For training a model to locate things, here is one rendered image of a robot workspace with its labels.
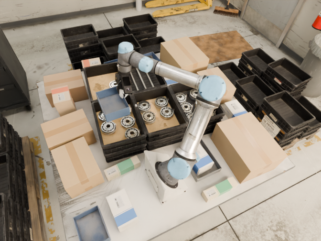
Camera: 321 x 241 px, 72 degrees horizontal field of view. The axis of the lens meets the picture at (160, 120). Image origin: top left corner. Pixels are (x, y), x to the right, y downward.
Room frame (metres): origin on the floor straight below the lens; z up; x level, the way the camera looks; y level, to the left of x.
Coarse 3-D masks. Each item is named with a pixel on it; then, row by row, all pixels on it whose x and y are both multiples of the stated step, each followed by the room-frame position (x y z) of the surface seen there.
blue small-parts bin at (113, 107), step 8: (112, 88) 1.01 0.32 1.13; (96, 96) 0.94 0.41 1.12; (104, 96) 0.98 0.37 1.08; (112, 96) 0.99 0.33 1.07; (104, 104) 0.92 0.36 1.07; (112, 104) 0.92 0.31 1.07; (120, 104) 0.93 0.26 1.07; (104, 112) 0.80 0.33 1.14; (112, 112) 0.80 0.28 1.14; (120, 112) 0.83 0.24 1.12; (128, 112) 0.85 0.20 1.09
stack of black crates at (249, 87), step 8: (240, 80) 1.95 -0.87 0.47; (248, 80) 2.01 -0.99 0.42; (256, 80) 2.02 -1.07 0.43; (240, 88) 1.84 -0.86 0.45; (248, 88) 1.92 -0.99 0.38; (256, 88) 1.94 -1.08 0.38; (264, 88) 1.89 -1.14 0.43; (240, 96) 1.79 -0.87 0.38; (248, 96) 1.71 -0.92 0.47; (256, 96) 1.81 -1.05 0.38; (264, 96) 1.82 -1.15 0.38; (248, 104) 1.68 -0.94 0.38; (256, 104) 1.60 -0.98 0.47
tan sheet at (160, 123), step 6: (138, 102) 1.17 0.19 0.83; (150, 102) 1.18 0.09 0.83; (168, 102) 1.20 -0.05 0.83; (156, 108) 1.13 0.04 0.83; (156, 114) 1.07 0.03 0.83; (156, 120) 1.01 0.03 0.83; (162, 120) 1.01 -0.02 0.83; (168, 120) 1.02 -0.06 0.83; (174, 120) 1.02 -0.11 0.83; (150, 126) 0.95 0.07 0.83; (156, 126) 0.95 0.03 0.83; (162, 126) 0.96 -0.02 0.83; (168, 126) 0.96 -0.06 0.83
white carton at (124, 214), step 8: (120, 192) 0.47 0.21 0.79; (112, 200) 0.41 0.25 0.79; (120, 200) 0.42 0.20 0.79; (128, 200) 0.42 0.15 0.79; (112, 208) 0.37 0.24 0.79; (120, 208) 0.37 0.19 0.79; (128, 208) 0.37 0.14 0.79; (120, 216) 0.33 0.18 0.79; (128, 216) 0.33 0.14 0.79; (136, 216) 0.34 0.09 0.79; (120, 224) 0.29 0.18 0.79; (128, 224) 0.29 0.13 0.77
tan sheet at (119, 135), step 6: (96, 114) 1.02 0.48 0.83; (132, 114) 1.05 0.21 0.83; (114, 120) 0.98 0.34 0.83; (120, 120) 0.98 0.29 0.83; (120, 126) 0.93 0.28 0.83; (114, 132) 0.87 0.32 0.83; (120, 132) 0.88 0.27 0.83; (102, 138) 0.82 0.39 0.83; (108, 138) 0.82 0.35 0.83; (114, 138) 0.82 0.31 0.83; (120, 138) 0.83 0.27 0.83
